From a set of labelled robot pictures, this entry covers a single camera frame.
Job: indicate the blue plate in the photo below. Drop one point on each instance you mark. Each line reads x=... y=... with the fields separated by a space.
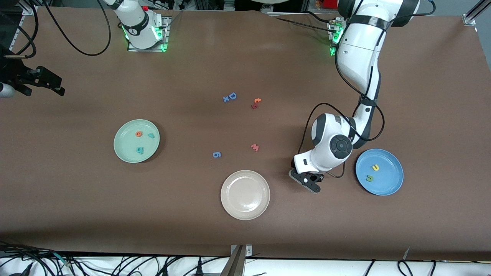
x=389 y=172

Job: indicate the aluminium table edge bracket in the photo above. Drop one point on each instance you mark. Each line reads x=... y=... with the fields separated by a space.
x=239 y=264

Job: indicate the black power plug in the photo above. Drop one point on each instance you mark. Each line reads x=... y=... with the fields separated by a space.
x=199 y=270

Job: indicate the brown table cover sheet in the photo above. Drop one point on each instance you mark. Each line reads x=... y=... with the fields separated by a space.
x=76 y=211

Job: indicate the red box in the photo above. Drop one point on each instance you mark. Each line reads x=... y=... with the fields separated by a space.
x=330 y=4

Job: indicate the beige plate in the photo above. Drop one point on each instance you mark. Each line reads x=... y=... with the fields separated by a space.
x=245 y=195

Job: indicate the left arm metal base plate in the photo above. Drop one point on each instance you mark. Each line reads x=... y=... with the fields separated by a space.
x=331 y=50

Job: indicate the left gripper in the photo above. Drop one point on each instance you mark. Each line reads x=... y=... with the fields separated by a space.
x=313 y=178

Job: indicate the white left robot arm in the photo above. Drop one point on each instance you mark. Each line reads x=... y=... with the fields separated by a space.
x=358 y=53

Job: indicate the light green plate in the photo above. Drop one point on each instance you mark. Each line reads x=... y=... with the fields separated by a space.
x=130 y=143

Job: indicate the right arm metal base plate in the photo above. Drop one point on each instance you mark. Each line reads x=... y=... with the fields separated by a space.
x=166 y=32

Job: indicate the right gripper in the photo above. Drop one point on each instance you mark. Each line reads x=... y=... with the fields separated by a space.
x=14 y=72

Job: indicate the red letter w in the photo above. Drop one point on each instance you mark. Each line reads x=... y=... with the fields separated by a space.
x=254 y=147

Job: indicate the aluminium corner profile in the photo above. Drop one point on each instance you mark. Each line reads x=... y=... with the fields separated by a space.
x=473 y=15
x=30 y=10

